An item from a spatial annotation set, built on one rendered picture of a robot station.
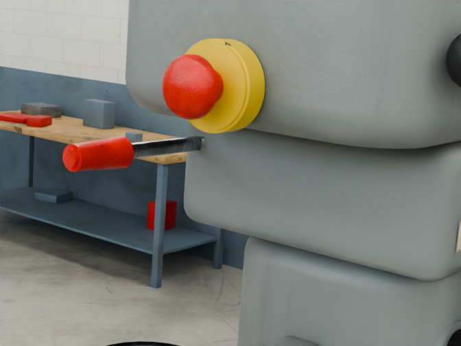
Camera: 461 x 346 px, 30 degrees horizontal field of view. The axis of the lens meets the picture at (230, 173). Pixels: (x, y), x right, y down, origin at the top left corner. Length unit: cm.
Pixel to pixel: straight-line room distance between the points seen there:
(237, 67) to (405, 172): 15
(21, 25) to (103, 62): 104
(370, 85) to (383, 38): 3
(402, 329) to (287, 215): 12
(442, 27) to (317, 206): 18
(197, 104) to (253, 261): 25
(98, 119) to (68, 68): 85
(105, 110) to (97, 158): 592
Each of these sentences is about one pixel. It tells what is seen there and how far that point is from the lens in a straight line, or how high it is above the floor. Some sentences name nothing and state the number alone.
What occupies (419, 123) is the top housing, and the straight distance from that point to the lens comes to 53.
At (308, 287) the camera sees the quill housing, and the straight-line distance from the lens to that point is 71.
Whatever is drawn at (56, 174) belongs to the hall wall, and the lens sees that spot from 745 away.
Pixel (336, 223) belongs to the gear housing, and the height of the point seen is 166.
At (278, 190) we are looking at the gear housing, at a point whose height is 168.
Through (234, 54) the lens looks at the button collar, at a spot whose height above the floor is 178.
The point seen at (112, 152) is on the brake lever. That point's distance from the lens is 62.
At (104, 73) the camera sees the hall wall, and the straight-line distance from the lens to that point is 696.
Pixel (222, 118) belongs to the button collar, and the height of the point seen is 174.
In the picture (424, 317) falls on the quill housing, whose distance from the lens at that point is 69.
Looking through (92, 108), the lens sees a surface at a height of 102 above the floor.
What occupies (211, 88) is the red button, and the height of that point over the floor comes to 176.
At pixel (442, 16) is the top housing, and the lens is 53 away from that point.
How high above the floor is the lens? 181
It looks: 11 degrees down
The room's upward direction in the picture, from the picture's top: 4 degrees clockwise
